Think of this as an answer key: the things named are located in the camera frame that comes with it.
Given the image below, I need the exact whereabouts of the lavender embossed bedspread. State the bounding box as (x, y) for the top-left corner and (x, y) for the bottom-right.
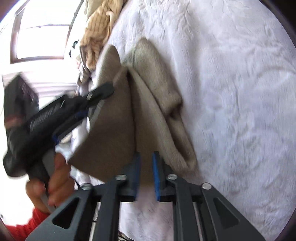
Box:
(108, 1), (295, 240)

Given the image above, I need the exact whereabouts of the taupe knit sweater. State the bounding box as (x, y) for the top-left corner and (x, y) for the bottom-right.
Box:
(69, 38), (197, 185)

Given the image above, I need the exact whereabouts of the wooden framed window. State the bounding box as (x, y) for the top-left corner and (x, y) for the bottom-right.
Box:
(10, 1), (84, 64)

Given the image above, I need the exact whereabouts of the person's left hand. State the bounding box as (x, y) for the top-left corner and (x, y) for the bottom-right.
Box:
(26, 153), (75, 213)

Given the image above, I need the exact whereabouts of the cream striped garment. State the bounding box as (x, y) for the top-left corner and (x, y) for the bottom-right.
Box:
(78, 0), (126, 85)

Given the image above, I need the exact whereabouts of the red sleeve forearm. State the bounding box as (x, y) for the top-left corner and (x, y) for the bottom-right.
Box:
(5, 208), (50, 241)

